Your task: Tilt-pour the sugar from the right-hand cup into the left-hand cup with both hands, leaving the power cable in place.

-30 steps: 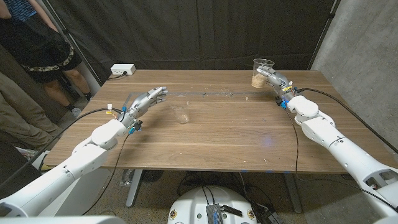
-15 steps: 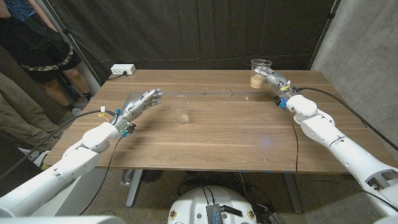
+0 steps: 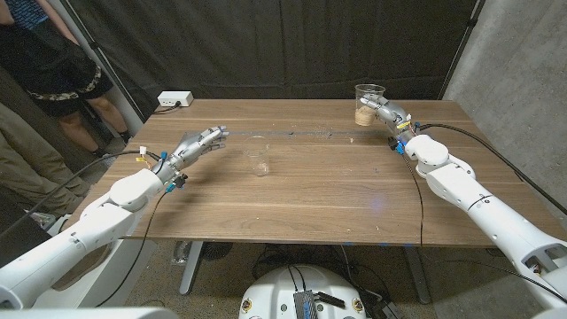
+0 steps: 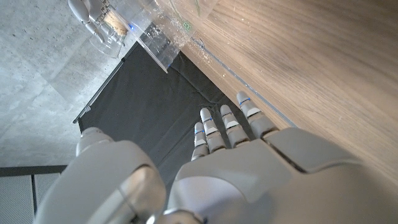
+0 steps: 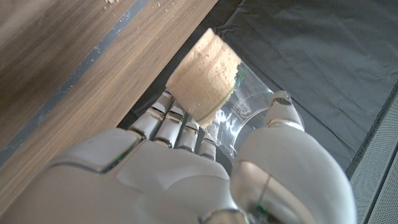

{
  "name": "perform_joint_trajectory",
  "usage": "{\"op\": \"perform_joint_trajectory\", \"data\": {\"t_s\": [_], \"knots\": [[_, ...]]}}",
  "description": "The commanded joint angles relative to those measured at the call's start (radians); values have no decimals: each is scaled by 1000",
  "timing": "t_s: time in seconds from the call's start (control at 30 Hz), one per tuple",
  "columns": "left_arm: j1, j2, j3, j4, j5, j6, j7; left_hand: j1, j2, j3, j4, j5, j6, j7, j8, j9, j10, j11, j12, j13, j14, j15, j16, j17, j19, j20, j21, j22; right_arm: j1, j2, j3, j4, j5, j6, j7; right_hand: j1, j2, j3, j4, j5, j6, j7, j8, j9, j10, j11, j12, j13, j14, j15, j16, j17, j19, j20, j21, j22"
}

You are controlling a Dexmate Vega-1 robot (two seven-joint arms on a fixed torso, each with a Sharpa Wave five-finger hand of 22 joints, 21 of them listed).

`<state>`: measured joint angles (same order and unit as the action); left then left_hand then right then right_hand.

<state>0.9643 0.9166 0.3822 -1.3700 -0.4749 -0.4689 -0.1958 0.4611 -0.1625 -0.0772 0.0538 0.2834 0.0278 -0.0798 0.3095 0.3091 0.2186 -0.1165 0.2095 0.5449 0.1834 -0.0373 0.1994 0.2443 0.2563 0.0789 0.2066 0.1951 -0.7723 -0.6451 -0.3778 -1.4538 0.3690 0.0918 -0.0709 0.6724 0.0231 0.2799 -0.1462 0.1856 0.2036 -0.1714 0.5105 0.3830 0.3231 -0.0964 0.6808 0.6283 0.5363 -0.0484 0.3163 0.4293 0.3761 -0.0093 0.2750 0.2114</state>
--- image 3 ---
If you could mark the clear plastic cup with sugar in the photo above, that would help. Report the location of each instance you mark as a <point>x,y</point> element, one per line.
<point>364,117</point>

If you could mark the black bulky object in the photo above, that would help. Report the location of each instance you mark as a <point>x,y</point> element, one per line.
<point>17,243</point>

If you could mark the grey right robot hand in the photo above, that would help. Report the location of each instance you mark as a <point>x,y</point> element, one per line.
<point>392,116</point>

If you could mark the grey finned module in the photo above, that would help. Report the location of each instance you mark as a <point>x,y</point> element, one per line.
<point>305,305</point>

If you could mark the black power brick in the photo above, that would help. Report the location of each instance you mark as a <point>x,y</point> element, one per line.
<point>390,311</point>

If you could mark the grey table leg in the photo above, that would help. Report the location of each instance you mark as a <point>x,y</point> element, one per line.
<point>416,274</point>
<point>191,270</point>

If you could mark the black backdrop curtain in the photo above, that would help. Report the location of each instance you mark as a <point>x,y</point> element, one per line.
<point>283,44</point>

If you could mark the person in khaki trousers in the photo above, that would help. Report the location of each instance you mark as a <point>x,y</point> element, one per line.
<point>26,164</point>

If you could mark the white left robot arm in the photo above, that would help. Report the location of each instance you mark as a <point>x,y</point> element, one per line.
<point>88,230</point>

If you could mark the person in black shorts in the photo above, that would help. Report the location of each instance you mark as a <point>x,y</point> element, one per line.
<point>44,66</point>

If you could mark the black round floor fan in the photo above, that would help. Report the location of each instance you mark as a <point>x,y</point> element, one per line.
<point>215,250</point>

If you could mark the black backdrop stand pole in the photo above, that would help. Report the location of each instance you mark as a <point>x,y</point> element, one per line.
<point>463,42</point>

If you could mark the crumpled printed bag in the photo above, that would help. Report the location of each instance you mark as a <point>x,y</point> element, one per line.
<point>42,219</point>

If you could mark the grey backdrop stand pole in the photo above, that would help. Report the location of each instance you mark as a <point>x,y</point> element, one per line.
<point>113,82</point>

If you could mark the white robot chest rim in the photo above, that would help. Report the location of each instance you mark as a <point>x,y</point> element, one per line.
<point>88,313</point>

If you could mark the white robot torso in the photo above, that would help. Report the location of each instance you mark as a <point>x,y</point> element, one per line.
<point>274,297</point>

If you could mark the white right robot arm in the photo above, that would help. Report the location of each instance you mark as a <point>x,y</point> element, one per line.
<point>487,212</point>

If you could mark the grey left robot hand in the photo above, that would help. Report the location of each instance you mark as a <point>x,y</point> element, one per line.
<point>190,148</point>

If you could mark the white power strip box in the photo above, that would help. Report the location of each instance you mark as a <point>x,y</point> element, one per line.
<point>175,97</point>

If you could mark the white floor stand base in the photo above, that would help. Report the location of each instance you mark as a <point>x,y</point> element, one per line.
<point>57,226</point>

